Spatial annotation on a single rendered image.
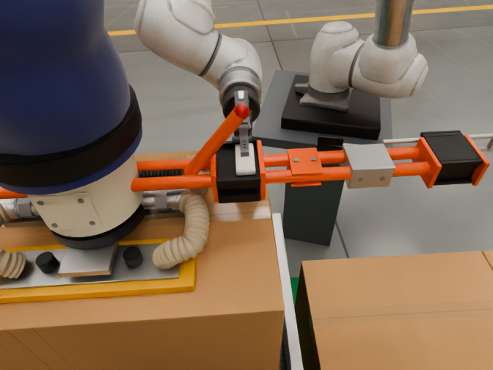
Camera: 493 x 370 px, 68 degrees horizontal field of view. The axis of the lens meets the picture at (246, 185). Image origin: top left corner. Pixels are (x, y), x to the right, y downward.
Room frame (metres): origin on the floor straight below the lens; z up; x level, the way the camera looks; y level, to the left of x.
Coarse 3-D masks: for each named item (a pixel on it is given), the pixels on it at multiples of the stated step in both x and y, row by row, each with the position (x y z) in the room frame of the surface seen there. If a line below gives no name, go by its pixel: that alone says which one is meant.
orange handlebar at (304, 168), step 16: (160, 160) 0.47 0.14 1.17; (176, 160) 0.46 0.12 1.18; (272, 160) 0.46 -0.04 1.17; (288, 160) 0.46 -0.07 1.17; (304, 160) 0.45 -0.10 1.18; (320, 160) 0.46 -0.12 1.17; (336, 160) 0.46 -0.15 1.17; (176, 176) 0.42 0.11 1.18; (192, 176) 0.42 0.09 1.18; (208, 176) 0.42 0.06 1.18; (272, 176) 0.42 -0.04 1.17; (288, 176) 0.42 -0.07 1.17; (304, 176) 0.42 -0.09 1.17; (320, 176) 0.42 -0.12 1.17; (336, 176) 0.42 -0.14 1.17; (0, 192) 0.40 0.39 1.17
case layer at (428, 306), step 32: (384, 256) 0.66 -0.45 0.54; (416, 256) 0.66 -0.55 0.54; (448, 256) 0.65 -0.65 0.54; (480, 256) 0.65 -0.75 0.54; (320, 288) 0.56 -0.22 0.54; (352, 288) 0.56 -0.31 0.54; (384, 288) 0.55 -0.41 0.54; (416, 288) 0.55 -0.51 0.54; (448, 288) 0.54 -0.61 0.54; (480, 288) 0.54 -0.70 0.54; (320, 320) 0.46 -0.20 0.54; (352, 320) 0.45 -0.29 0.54; (384, 320) 0.45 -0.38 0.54; (416, 320) 0.45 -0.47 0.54; (448, 320) 0.44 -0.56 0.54; (480, 320) 0.44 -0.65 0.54; (320, 352) 0.37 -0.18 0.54; (352, 352) 0.36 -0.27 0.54; (384, 352) 0.36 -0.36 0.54; (416, 352) 0.36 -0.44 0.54; (448, 352) 0.36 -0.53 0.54; (480, 352) 0.35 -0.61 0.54
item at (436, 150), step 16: (432, 144) 0.46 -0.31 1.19; (448, 144) 0.46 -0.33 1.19; (464, 144) 0.46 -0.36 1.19; (416, 160) 0.47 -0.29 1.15; (432, 160) 0.43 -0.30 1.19; (448, 160) 0.42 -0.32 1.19; (464, 160) 0.42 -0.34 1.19; (480, 160) 0.42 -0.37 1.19; (432, 176) 0.41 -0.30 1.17; (448, 176) 0.42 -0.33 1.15; (464, 176) 0.42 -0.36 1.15; (480, 176) 0.41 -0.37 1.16
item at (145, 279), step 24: (144, 240) 0.39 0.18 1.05; (48, 264) 0.33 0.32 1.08; (120, 264) 0.34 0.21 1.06; (144, 264) 0.34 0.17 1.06; (192, 264) 0.34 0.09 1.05; (0, 288) 0.30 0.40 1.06; (24, 288) 0.30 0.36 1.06; (48, 288) 0.30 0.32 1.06; (72, 288) 0.30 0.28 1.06; (96, 288) 0.30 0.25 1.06; (120, 288) 0.30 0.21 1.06; (144, 288) 0.30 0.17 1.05; (168, 288) 0.30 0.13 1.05; (192, 288) 0.30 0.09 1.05
